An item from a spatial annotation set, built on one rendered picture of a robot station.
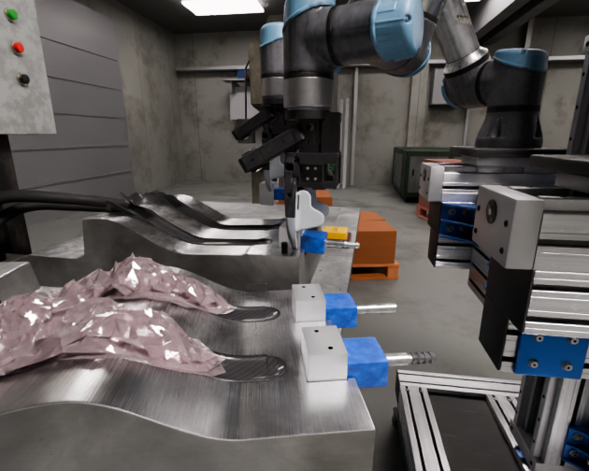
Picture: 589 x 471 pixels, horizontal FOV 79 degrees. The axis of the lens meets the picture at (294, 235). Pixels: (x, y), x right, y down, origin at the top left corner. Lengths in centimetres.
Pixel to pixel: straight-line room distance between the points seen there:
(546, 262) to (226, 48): 855
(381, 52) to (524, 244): 30
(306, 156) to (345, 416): 37
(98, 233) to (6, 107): 67
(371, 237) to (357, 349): 240
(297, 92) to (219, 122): 822
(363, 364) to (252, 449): 12
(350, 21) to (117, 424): 49
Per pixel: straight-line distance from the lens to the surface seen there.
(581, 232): 55
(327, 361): 34
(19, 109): 131
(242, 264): 58
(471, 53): 114
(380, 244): 278
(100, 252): 70
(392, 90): 831
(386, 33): 52
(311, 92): 55
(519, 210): 52
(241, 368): 37
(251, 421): 31
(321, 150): 56
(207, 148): 888
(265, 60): 88
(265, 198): 89
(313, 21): 56
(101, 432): 31
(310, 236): 59
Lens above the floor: 107
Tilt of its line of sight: 16 degrees down
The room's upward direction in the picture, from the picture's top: straight up
